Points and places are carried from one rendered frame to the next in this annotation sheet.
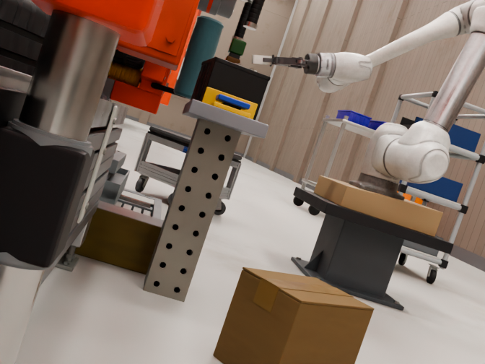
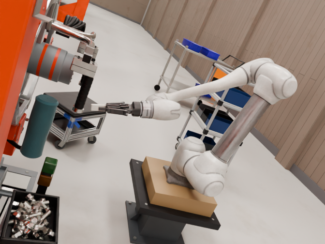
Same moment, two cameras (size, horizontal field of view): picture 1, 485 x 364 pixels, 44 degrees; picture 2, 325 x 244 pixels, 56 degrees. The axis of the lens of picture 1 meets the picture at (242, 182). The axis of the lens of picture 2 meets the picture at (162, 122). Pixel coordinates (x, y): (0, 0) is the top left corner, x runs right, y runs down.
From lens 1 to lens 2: 1.13 m
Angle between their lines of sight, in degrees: 18
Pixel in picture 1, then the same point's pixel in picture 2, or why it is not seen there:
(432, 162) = (212, 189)
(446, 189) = not seen: hidden behind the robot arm
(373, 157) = (177, 162)
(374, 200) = (173, 199)
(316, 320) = not seen: outside the picture
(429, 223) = (207, 210)
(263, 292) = not seen: outside the picture
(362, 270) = (164, 229)
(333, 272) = (145, 231)
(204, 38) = (40, 117)
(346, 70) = (161, 116)
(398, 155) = (191, 175)
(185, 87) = (27, 152)
